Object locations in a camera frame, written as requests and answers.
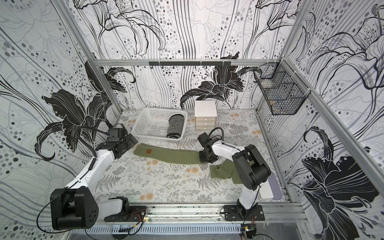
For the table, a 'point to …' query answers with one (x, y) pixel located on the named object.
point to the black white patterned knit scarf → (175, 125)
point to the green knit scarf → (224, 170)
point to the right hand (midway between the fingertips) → (206, 158)
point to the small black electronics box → (250, 229)
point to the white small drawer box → (205, 115)
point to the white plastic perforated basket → (153, 122)
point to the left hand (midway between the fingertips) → (131, 145)
